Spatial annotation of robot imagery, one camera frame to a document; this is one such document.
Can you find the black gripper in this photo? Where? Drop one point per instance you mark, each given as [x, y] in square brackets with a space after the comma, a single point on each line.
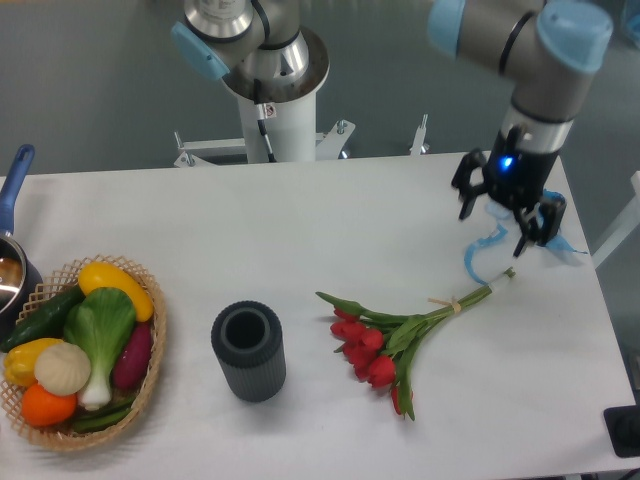
[515, 178]

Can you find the red tulip bouquet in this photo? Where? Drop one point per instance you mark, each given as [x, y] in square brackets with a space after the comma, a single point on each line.
[382, 347]

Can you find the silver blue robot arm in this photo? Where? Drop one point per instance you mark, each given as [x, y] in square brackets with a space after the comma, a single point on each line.
[551, 50]

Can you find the blue ribbon strip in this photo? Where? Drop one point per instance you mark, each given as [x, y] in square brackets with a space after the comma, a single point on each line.
[497, 236]

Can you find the blue ribbon knotted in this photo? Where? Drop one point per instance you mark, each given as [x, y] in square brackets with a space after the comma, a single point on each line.
[558, 243]

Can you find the black device at edge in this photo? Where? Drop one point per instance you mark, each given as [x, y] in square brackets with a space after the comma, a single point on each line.
[622, 424]

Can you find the dark grey ribbed vase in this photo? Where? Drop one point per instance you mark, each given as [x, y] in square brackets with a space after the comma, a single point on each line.
[247, 339]

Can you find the purple sweet potato toy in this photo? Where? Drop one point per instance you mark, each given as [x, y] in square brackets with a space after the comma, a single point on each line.
[131, 367]

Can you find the yellow squash toy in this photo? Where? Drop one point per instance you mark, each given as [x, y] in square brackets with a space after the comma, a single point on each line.
[98, 274]

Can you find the green bok choy toy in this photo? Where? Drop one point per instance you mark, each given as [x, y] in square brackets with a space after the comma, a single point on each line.
[100, 326]

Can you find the woven wicker basket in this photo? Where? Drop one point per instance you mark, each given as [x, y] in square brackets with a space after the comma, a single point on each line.
[63, 438]

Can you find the green pea pods toy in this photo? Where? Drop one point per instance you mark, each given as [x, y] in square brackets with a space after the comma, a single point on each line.
[103, 418]

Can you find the green cucumber toy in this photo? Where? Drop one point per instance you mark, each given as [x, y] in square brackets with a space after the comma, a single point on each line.
[47, 321]

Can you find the cream garlic bulb toy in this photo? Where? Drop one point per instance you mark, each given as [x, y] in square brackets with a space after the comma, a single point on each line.
[62, 369]

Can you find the orange fruit toy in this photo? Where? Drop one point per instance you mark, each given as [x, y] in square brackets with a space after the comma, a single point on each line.
[41, 408]

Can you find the yellow bell pepper toy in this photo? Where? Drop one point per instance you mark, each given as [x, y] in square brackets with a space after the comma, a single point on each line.
[19, 363]

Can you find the white metal frame right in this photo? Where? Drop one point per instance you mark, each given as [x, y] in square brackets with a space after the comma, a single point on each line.
[620, 228]

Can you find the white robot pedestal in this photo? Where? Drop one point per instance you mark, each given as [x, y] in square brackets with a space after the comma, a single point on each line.
[272, 132]

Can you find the blue handled saucepan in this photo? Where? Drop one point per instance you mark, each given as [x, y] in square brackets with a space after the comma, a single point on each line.
[19, 277]

